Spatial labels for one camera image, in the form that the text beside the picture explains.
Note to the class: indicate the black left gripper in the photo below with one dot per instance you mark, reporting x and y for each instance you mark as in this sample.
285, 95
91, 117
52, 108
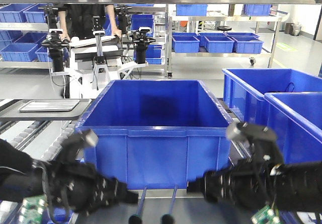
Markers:
79, 187

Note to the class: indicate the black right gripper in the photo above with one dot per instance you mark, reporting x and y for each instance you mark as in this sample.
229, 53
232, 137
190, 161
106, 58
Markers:
246, 184

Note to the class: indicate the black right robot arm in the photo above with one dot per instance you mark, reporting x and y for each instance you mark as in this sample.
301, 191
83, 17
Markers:
296, 187

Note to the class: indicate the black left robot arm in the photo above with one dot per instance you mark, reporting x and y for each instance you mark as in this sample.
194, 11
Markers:
23, 176

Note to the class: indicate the silver baking tray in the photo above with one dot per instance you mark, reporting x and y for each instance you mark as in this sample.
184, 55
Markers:
54, 105

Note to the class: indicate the blue bin far right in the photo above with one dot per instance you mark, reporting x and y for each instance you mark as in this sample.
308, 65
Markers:
296, 119

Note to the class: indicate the large blue plastic bin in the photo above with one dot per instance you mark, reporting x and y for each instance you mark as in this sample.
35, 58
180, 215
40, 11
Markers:
157, 134

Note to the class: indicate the blue bin at right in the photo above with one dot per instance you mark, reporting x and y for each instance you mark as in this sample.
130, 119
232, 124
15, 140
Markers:
244, 89

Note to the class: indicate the grey shelf platform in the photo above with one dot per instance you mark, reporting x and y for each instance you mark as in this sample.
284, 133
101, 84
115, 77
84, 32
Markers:
10, 112

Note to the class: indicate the white robot workstation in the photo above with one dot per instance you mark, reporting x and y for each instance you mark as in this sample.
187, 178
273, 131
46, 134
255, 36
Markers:
88, 65

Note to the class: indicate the person in black shirt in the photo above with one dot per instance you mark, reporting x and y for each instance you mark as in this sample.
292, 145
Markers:
76, 20

